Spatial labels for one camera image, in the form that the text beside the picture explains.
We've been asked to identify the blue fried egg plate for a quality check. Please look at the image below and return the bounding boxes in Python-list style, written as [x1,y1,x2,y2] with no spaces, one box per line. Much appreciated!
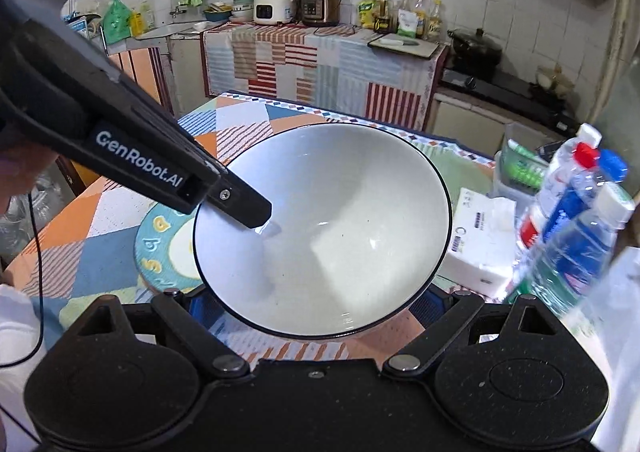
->
[134,204,203,293]

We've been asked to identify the white bowl dark rim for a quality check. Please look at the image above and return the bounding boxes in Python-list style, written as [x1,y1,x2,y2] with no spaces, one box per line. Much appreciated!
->
[193,123,452,340]

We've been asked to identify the left hand purple nails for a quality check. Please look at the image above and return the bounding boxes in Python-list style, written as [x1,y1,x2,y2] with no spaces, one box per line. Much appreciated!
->
[0,140,58,215]

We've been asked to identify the green plastic bag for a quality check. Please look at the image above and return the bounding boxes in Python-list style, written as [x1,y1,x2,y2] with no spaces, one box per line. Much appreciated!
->
[102,0,132,45]

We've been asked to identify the wooden chair back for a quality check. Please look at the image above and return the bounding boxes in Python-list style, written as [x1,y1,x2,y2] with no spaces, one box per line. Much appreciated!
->
[56,41,175,196]

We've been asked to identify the white tissue pack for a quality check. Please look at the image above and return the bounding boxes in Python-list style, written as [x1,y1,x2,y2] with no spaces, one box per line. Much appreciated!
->
[438,187,516,301]

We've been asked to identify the colourful patchwork tablecloth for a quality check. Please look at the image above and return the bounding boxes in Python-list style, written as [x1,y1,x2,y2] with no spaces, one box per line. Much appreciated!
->
[4,91,501,363]

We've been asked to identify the striped patchwork counter cloth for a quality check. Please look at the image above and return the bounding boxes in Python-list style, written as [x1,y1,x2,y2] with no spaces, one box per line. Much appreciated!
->
[201,22,447,131]

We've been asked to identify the green label water bottle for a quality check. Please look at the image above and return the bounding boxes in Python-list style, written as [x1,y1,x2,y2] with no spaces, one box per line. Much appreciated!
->
[514,181,637,318]

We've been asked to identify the white rice cooker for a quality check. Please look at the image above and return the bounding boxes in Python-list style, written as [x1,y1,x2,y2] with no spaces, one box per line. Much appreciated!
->
[253,0,298,26]

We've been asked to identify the large clear rice jug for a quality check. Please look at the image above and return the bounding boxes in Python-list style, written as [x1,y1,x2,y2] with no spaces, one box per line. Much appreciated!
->
[562,247,640,451]

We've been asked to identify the black pressure cooker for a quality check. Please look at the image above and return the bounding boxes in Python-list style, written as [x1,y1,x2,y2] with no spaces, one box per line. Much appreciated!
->
[300,0,342,27]

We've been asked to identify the clear basket with items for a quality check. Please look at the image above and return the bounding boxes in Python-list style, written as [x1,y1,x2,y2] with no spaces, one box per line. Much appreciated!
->
[491,123,555,204]

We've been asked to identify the blue label water bottle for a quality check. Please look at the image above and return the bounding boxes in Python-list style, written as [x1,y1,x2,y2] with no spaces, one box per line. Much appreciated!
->
[541,149,628,243]

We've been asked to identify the cream base cabinet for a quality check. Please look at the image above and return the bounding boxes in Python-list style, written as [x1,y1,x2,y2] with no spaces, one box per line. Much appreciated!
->
[429,91,561,159]

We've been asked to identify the yellow oil bottle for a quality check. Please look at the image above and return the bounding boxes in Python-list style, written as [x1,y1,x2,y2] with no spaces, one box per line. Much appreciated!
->
[374,0,397,34]

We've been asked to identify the clear white cap bottle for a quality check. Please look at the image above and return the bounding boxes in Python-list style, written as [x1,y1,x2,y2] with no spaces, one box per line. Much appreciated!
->
[540,123,602,204]

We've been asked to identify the red label water bottle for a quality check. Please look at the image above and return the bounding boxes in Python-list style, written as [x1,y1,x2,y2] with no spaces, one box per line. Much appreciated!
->
[516,142,599,253]

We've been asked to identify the black pot on stove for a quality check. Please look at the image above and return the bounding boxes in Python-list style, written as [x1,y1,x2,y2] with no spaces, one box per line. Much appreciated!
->
[447,28,502,77]

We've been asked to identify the black gas stove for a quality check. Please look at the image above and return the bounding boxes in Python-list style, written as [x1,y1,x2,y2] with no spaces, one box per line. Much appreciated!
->
[439,67,579,138]

